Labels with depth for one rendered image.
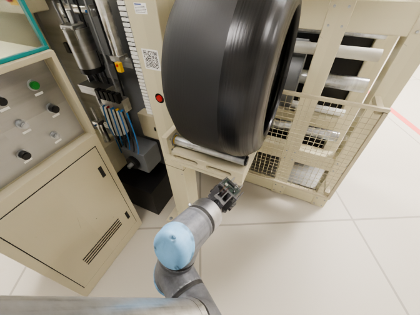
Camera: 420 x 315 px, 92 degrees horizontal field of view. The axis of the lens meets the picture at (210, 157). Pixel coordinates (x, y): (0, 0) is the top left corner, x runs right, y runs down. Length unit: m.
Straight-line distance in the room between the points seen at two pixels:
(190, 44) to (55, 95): 0.66
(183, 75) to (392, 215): 1.99
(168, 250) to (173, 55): 0.46
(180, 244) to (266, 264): 1.20
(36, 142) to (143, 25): 0.61
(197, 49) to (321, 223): 1.62
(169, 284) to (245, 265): 1.07
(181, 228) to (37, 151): 0.76
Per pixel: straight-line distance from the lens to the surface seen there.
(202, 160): 0.89
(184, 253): 0.45
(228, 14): 0.56
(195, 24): 0.58
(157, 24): 0.83
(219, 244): 1.61
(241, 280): 1.55
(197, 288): 0.54
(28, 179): 1.05
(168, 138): 0.90
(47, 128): 1.06
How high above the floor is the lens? 1.49
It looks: 44 degrees down
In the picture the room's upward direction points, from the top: 2 degrees counter-clockwise
